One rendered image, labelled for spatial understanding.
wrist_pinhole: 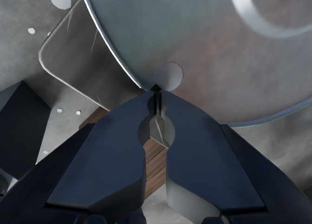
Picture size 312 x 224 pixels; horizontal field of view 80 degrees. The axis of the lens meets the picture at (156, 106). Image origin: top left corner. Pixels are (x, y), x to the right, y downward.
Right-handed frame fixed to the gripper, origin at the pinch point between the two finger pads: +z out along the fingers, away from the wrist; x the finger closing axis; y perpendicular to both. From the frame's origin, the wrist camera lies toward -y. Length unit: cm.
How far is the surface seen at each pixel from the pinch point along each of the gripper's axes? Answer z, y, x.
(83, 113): 70, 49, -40
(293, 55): 5.2, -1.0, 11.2
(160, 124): 1.6, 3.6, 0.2
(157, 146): 47, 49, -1
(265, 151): 118, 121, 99
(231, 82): 3.3, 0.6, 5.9
